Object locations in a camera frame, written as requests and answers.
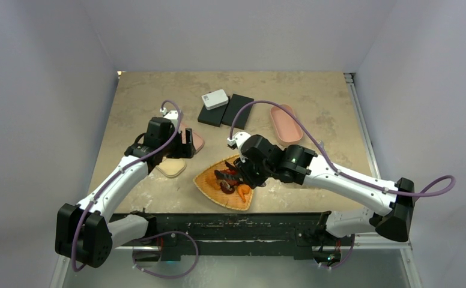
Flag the white small device box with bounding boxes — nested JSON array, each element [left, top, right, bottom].
[[201, 89, 229, 110]]

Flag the left black box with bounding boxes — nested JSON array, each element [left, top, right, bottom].
[[197, 96, 231, 127]]

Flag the fried chicken piece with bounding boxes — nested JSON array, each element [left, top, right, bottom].
[[205, 173, 221, 190]]

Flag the right aluminium rail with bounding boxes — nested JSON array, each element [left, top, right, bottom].
[[343, 73, 378, 174]]

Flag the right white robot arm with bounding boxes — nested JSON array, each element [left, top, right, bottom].
[[228, 132, 415, 244]]

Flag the woven bamboo basket tray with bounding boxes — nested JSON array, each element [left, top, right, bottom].
[[193, 154, 255, 211]]

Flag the dark brown meat slice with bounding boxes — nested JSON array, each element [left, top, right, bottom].
[[219, 183, 235, 194]]

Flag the right black box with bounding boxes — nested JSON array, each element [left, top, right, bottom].
[[221, 94, 254, 130]]

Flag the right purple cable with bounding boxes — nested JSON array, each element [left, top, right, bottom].
[[229, 100, 456, 198]]

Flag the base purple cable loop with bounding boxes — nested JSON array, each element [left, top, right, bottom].
[[132, 229, 201, 280]]

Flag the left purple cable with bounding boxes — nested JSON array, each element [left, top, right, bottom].
[[70, 99, 184, 272]]

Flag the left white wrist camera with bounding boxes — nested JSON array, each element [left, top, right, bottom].
[[160, 107, 180, 131]]

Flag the pink lunch box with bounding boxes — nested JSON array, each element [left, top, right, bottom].
[[270, 104, 303, 146]]

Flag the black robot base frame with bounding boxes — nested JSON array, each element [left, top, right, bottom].
[[123, 212, 354, 263]]

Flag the black metal tongs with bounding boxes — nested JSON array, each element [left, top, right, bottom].
[[214, 167, 243, 187]]

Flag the pink lunch box lid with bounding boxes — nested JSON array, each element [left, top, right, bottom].
[[180, 123, 205, 154]]

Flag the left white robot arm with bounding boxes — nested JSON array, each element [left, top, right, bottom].
[[55, 110, 195, 268]]

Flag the beige lunch box lid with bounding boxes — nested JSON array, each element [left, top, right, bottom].
[[156, 158, 187, 178]]

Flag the black box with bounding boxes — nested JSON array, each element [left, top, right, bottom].
[[197, 96, 231, 127], [221, 94, 254, 130]]

